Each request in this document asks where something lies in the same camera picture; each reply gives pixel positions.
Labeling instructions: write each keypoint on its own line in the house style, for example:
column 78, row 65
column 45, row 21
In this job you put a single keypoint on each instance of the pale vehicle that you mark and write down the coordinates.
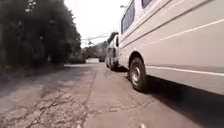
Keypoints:
column 112, row 55

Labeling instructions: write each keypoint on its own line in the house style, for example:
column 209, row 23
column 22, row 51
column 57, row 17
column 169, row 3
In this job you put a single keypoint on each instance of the grey concrete road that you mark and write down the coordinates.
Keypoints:
column 100, row 96

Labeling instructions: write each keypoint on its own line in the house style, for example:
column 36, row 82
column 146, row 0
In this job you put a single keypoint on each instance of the white van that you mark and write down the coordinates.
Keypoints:
column 173, row 43

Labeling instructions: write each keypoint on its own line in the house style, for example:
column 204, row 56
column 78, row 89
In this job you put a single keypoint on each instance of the robot's own part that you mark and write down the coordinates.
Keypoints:
column 142, row 126

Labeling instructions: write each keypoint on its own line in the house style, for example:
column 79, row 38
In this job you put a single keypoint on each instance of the row of trees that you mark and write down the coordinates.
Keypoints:
column 36, row 33

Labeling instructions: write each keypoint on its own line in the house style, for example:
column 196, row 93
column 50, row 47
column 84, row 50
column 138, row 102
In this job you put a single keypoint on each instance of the white wall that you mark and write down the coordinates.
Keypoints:
column 92, row 60

